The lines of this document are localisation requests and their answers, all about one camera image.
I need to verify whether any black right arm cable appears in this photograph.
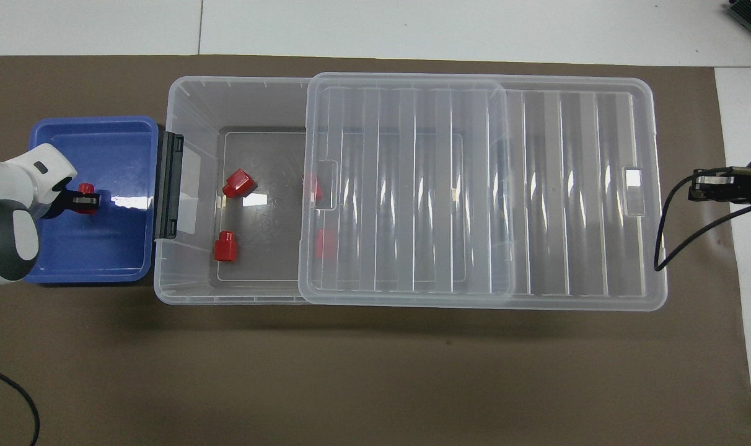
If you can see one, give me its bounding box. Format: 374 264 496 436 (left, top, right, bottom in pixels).
653 173 751 272

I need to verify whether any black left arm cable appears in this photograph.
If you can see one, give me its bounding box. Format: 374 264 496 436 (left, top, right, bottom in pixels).
0 362 42 446

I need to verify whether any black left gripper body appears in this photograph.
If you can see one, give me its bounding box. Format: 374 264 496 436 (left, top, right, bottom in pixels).
39 185 76 222

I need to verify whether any clear plastic storage box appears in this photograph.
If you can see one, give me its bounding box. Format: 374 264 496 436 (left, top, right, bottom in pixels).
154 76 540 305

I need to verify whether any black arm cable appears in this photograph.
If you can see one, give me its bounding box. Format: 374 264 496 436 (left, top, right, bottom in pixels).
0 362 42 446
653 173 751 272

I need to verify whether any brown table mat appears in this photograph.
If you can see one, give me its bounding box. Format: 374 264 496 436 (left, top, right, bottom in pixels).
0 55 751 446

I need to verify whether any blue plastic tray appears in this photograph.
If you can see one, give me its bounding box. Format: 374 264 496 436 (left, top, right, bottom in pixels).
15 115 160 284

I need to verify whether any clear ribbed plastic lid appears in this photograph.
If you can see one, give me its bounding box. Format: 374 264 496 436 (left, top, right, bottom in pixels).
298 72 669 312

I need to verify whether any black box latch handle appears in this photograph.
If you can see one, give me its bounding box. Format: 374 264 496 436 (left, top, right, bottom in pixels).
154 127 184 241

